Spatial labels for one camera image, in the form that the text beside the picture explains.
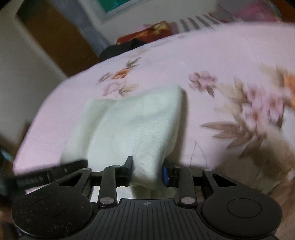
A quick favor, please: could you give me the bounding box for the white knit cloth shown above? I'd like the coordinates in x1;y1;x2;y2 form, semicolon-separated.
60;85;183;199

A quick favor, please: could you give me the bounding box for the pile of folded clothes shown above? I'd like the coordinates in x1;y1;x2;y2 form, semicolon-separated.
209;0;282;23

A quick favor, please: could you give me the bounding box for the pink floral bed sheet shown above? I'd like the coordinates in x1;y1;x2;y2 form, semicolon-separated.
13;24;294;203

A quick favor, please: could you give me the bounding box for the brown wooden door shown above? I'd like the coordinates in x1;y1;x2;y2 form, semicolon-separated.
16;1;98;76

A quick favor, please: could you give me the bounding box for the black cloth bundle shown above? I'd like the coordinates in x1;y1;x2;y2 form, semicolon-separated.
98;39;146;63

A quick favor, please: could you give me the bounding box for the red orange floral pillow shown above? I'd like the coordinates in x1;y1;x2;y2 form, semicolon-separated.
116;21;173;45

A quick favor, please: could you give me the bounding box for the grey white striped pillow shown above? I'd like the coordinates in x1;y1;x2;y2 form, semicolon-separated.
169;14;225;35

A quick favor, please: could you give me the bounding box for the window with green glass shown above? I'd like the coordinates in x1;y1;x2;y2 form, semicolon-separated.
79;0;148;23

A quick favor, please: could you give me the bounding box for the grey left curtain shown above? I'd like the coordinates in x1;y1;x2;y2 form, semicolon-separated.
70;1;110;57

